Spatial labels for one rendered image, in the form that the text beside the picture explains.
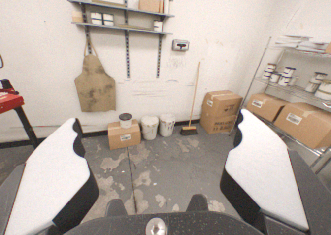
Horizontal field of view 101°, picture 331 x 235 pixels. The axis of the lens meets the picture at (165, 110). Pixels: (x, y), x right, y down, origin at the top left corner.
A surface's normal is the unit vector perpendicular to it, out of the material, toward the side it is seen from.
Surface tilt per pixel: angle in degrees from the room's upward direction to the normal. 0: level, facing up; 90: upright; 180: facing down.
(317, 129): 89
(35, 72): 90
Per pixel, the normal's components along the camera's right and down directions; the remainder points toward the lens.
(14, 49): 0.33, 0.49
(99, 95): -0.18, 0.45
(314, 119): -0.95, 0.03
